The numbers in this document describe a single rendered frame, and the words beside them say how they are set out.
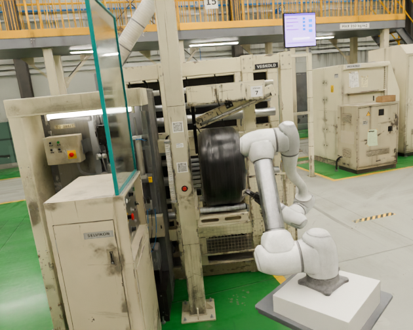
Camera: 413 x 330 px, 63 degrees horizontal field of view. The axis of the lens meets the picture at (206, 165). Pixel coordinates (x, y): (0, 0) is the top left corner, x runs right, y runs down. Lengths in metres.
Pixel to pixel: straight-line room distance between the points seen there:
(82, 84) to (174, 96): 9.25
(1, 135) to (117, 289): 10.25
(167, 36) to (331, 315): 1.86
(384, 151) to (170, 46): 5.35
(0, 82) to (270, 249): 10.89
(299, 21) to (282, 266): 5.10
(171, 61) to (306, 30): 4.23
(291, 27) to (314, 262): 4.95
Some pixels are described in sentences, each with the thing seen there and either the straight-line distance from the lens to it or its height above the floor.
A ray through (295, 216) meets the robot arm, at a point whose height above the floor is 0.94.
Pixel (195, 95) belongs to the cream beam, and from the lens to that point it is 2.61.
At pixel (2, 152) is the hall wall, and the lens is 11.97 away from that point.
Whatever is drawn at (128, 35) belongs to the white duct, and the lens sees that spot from 2.70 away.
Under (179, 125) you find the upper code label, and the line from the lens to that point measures 2.36.
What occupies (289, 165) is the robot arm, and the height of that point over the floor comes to 1.28.
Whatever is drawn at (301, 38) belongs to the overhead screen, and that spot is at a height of 2.47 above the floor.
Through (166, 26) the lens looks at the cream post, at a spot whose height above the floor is 2.17.
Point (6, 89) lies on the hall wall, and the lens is 11.87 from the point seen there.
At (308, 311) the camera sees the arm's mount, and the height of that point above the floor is 0.73.
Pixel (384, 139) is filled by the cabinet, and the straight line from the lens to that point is 6.99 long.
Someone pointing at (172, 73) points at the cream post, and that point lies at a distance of 2.36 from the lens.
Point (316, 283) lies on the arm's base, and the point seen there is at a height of 0.79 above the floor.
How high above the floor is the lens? 1.73
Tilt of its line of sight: 12 degrees down
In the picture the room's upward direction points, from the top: 5 degrees counter-clockwise
